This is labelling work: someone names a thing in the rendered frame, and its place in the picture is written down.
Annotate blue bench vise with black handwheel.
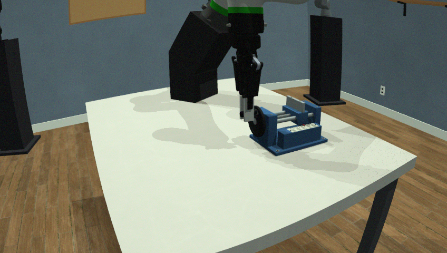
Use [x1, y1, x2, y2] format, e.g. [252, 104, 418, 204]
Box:
[248, 95, 328, 156]

